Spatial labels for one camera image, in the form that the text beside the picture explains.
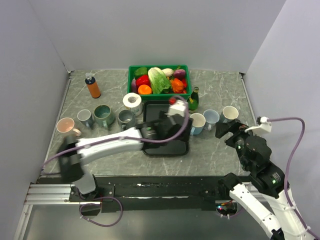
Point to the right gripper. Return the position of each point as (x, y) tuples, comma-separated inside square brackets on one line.
[(221, 128)]

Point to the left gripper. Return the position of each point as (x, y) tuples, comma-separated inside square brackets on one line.
[(185, 136)]

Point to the pale grey mug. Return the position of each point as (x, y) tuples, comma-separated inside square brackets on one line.
[(211, 118)]

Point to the grey-blue mug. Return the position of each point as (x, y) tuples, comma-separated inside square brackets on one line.
[(228, 114)]

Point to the grey mug white rim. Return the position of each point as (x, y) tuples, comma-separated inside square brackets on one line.
[(126, 120)]

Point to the teal glazed mug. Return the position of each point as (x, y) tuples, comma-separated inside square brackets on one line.
[(104, 116)]

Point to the small grey mug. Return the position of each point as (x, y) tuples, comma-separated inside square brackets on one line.
[(86, 118)]

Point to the pink mug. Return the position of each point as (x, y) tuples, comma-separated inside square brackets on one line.
[(66, 126)]

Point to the light blue mug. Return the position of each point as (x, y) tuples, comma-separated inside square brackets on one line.
[(198, 123)]

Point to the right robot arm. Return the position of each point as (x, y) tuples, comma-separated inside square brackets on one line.
[(283, 221)]

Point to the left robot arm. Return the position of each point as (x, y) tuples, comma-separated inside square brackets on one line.
[(73, 154)]

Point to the black tray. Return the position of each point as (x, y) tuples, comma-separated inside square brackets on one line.
[(174, 148)]

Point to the green glass bottle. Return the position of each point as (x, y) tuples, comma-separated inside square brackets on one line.
[(193, 100)]

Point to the orange bumpy pumpkin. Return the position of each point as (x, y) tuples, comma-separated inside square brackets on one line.
[(177, 86)]

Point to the napa cabbage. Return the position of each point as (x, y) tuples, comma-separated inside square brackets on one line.
[(158, 81)]

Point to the orange tomato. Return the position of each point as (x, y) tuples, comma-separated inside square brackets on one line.
[(144, 90)]

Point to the red chili pepper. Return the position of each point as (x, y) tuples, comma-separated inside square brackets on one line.
[(185, 85)]

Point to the purple eggplant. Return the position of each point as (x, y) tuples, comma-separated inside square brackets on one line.
[(133, 85)]

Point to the red bell pepper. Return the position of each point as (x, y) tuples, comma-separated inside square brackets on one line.
[(143, 80)]

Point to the white potato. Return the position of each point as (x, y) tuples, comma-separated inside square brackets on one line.
[(168, 72)]

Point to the purple onion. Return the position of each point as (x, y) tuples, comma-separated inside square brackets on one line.
[(179, 74)]

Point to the green bell pepper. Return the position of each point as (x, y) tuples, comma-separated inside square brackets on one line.
[(139, 72)]

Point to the orange spray bottle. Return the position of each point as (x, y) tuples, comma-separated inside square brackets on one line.
[(92, 85)]

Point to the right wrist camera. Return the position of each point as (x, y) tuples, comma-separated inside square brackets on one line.
[(264, 126)]

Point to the aluminium rail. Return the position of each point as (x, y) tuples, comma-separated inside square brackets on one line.
[(48, 194)]

